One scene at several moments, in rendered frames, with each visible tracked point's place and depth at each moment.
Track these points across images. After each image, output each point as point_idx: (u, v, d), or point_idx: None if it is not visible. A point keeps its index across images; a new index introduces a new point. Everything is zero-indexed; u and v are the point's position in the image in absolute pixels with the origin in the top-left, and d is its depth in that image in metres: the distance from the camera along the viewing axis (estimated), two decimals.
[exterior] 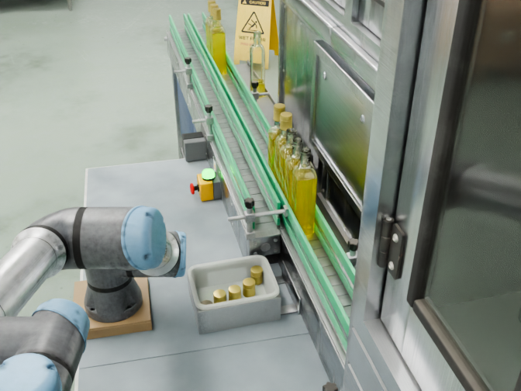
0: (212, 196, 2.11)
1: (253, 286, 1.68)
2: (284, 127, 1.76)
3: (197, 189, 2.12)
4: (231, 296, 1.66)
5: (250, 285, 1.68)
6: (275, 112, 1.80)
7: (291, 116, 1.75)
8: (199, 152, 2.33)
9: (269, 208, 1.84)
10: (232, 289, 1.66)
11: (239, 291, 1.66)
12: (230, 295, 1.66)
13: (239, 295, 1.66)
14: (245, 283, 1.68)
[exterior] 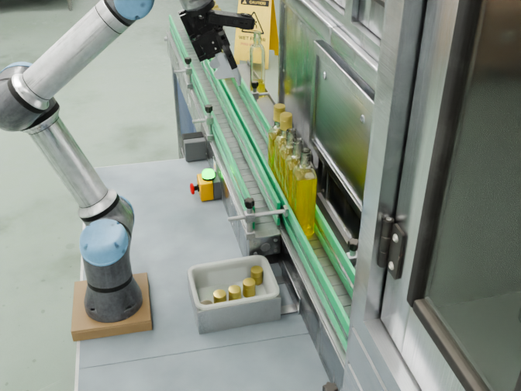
0: (212, 196, 2.11)
1: (253, 286, 1.68)
2: (284, 127, 1.76)
3: (197, 189, 2.12)
4: (231, 296, 1.66)
5: (250, 285, 1.68)
6: (275, 112, 1.80)
7: (291, 116, 1.75)
8: (199, 152, 2.33)
9: (269, 208, 1.84)
10: (232, 289, 1.66)
11: (239, 291, 1.66)
12: (230, 295, 1.66)
13: (239, 295, 1.66)
14: (245, 283, 1.68)
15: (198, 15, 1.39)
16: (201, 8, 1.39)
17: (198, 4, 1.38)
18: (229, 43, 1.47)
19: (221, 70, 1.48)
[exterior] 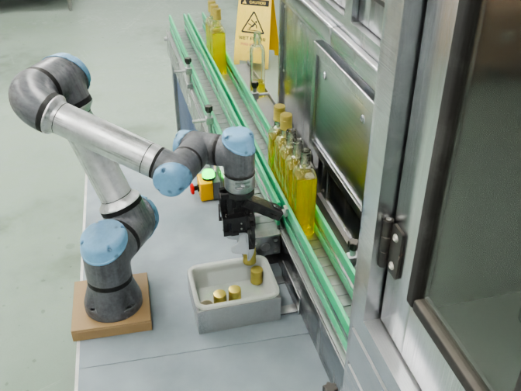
0: (212, 196, 2.11)
1: (253, 253, 1.62)
2: (284, 127, 1.76)
3: (197, 189, 2.12)
4: (231, 296, 1.66)
5: None
6: (275, 112, 1.80)
7: (291, 116, 1.75)
8: None
9: None
10: (232, 289, 1.66)
11: (239, 291, 1.66)
12: (230, 295, 1.66)
13: (239, 295, 1.66)
14: None
15: (239, 199, 1.49)
16: (243, 195, 1.49)
17: (243, 192, 1.48)
18: None
19: (239, 246, 1.57)
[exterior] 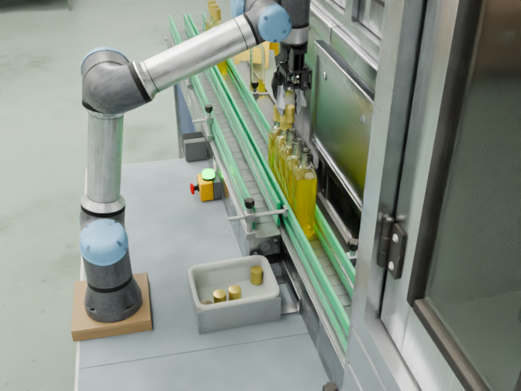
0: (212, 196, 2.11)
1: (292, 107, 1.71)
2: (284, 127, 1.76)
3: (197, 189, 2.12)
4: (231, 296, 1.66)
5: (293, 105, 1.70)
6: (275, 112, 1.80)
7: None
8: (199, 152, 2.33)
9: (269, 208, 1.84)
10: (232, 289, 1.66)
11: (239, 291, 1.66)
12: (230, 295, 1.66)
13: (239, 295, 1.66)
14: (291, 108, 1.68)
15: (307, 45, 1.58)
16: None
17: None
18: None
19: (304, 98, 1.65)
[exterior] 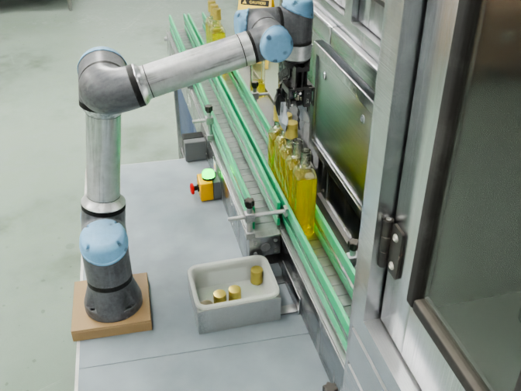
0: (212, 196, 2.11)
1: (295, 122, 1.72)
2: None
3: (197, 189, 2.12)
4: (231, 296, 1.66)
5: (296, 121, 1.71)
6: (275, 112, 1.80)
7: (291, 116, 1.75)
8: (199, 152, 2.33)
9: (269, 208, 1.84)
10: (232, 289, 1.66)
11: (239, 291, 1.66)
12: (230, 295, 1.66)
13: (239, 295, 1.66)
14: (295, 123, 1.70)
15: (310, 62, 1.59)
16: None
17: (310, 52, 1.59)
18: None
19: (306, 114, 1.67)
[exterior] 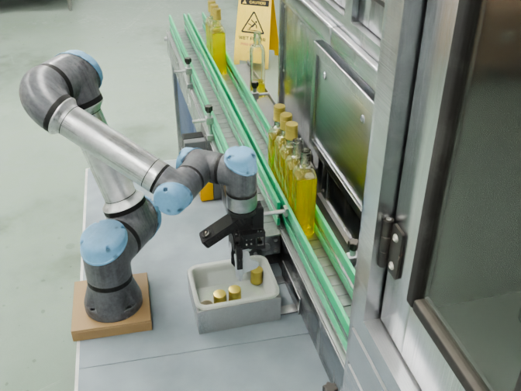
0: (212, 196, 2.11)
1: (295, 123, 1.72)
2: (284, 127, 1.76)
3: None
4: (231, 296, 1.66)
5: (296, 122, 1.71)
6: (275, 112, 1.80)
7: (291, 116, 1.75)
8: None
9: (269, 208, 1.84)
10: (232, 289, 1.66)
11: (239, 291, 1.66)
12: (230, 295, 1.66)
13: (239, 295, 1.66)
14: (295, 125, 1.70)
15: None
16: None
17: None
18: (229, 240, 1.59)
19: None
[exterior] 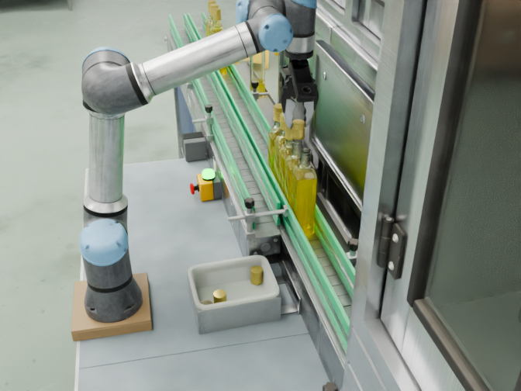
0: (212, 196, 2.11)
1: None
2: (284, 127, 1.76)
3: (197, 189, 2.12)
4: (303, 128, 1.64)
5: None
6: (275, 112, 1.80)
7: None
8: (199, 152, 2.33)
9: (269, 208, 1.84)
10: (299, 122, 1.64)
11: (301, 119, 1.65)
12: (302, 128, 1.64)
13: None
14: None
15: (284, 53, 1.56)
16: (287, 50, 1.55)
17: None
18: (295, 95, 1.59)
19: None
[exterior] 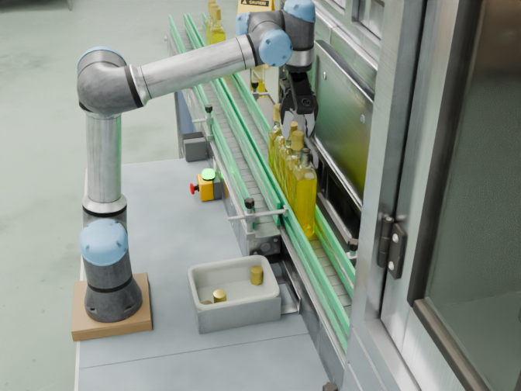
0: (212, 196, 2.11)
1: (295, 123, 1.72)
2: None
3: (197, 189, 2.12)
4: (303, 140, 1.66)
5: (296, 122, 1.71)
6: (275, 112, 1.80)
7: None
8: (199, 152, 2.33)
9: (269, 208, 1.84)
10: (299, 134, 1.66)
11: (301, 131, 1.67)
12: (302, 140, 1.66)
13: None
14: (295, 125, 1.70)
15: (284, 66, 1.58)
16: (286, 64, 1.57)
17: None
18: (295, 106, 1.61)
19: None
